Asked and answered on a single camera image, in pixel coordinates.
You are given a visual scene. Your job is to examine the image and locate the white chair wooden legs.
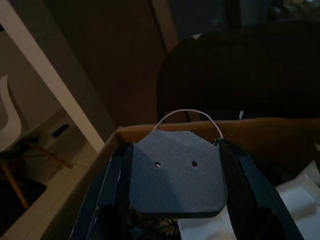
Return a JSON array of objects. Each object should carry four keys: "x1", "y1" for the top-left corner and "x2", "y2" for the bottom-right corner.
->
[{"x1": 0, "y1": 74, "x2": 75, "y2": 210}]

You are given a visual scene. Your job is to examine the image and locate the white foam packing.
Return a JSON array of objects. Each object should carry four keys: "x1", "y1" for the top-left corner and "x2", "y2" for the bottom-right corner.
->
[{"x1": 176, "y1": 159, "x2": 320, "y2": 240}]

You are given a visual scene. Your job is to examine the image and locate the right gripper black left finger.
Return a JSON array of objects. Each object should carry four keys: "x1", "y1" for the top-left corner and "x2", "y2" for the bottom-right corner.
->
[{"x1": 71, "y1": 143, "x2": 135, "y2": 240}]

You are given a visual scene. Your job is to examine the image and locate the white storage box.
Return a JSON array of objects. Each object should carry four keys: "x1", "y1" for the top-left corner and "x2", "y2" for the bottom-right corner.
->
[{"x1": 24, "y1": 109, "x2": 86, "y2": 166}]

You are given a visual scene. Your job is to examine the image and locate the thin white wire loop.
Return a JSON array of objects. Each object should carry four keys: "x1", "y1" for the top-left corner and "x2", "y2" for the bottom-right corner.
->
[{"x1": 153, "y1": 108, "x2": 225, "y2": 141}]

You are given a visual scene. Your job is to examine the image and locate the brown cardboard box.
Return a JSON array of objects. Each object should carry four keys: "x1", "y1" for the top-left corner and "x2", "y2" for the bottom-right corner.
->
[{"x1": 44, "y1": 117, "x2": 320, "y2": 240}]

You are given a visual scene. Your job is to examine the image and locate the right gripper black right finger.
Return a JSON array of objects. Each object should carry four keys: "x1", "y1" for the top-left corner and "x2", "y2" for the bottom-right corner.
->
[{"x1": 216, "y1": 138, "x2": 301, "y2": 240}]

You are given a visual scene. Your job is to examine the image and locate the white frame beam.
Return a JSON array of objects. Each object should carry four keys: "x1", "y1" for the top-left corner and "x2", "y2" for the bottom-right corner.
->
[{"x1": 0, "y1": 0, "x2": 106, "y2": 152}]

